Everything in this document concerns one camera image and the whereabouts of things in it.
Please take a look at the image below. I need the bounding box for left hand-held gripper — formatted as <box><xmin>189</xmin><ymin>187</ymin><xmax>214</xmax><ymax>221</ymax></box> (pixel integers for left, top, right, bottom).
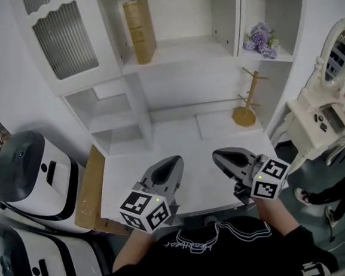
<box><xmin>115</xmin><ymin>154</ymin><xmax>191</xmax><ymax>237</ymax></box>

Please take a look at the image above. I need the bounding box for brown cardboard box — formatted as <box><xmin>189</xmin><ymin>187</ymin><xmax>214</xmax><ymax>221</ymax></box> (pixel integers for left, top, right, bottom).
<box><xmin>68</xmin><ymin>141</ymin><xmax>130</xmax><ymax>240</ymax></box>

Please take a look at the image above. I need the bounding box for person's right forearm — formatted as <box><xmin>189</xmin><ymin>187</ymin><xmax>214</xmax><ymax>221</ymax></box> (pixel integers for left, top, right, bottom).
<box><xmin>255</xmin><ymin>195</ymin><xmax>302</xmax><ymax>241</ymax></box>

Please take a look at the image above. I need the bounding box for grey storage box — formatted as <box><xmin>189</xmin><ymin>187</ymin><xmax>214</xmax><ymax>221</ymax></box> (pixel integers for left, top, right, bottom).
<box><xmin>321</xmin><ymin>104</ymin><xmax>345</xmax><ymax>135</ymax></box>

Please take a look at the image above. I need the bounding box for wooden mug tree stand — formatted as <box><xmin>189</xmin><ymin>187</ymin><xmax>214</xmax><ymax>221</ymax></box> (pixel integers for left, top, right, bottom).
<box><xmin>228</xmin><ymin>65</ymin><xmax>273</xmax><ymax>129</ymax></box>

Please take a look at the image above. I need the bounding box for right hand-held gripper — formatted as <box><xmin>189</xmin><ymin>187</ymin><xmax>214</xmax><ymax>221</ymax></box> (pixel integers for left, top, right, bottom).
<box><xmin>211</xmin><ymin>142</ymin><xmax>294</xmax><ymax>213</ymax></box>

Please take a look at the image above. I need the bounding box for white ornate dressing table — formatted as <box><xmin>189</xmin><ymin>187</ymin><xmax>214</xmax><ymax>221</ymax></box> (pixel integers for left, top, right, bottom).
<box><xmin>267</xmin><ymin>93</ymin><xmax>345</xmax><ymax>176</ymax></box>

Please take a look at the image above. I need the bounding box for white desk with hutch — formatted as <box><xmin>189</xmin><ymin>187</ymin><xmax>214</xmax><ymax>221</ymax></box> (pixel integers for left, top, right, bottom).
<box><xmin>10</xmin><ymin>0</ymin><xmax>323</xmax><ymax>235</ymax></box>

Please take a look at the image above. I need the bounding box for white oval vanity mirror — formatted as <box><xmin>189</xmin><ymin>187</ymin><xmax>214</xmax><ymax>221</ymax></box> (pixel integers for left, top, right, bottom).
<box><xmin>294</xmin><ymin>19</ymin><xmax>345</xmax><ymax>105</ymax></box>

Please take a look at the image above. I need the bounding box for person's grey shoe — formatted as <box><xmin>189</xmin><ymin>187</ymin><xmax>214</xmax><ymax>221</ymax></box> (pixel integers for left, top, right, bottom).
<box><xmin>203</xmin><ymin>214</ymin><xmax>219</xmax><ymax>226</ymax></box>

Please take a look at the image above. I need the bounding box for person's black t-shirt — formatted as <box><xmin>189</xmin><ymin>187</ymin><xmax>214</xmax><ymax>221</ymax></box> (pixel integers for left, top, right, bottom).
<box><xmin>91</xmin><ymin>207</ymin><xmax>340</xmax><ymax>276</ymax></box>

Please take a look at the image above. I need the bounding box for tan hardcover book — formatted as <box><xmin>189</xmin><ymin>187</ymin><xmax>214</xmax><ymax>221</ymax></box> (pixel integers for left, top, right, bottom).
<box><xmin>121</xmin><ymin>0</ymin><xmax>160</xmax><ymax>67</ymax></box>

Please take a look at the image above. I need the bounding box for person's left forearm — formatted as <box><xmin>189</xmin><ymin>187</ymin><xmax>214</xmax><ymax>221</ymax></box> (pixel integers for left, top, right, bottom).
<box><xmin>108</xmin><ymin>227</ymin><xmax>160</xmax><ymax>272</ymax></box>

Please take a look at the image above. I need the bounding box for purple flower bouquet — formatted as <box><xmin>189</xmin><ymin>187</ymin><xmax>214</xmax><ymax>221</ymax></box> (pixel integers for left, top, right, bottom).
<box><xmin>240</xmin><ymin>20</ymin><xmax>282</xmax><ymax>62</ymax></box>

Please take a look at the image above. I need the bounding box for ribbed glass cabinet door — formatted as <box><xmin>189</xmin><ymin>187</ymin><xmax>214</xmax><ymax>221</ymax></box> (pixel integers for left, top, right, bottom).
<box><xmin>10</xmin><ymin>0</ymin><xmax>124</xmax><ymax>101</ymax></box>

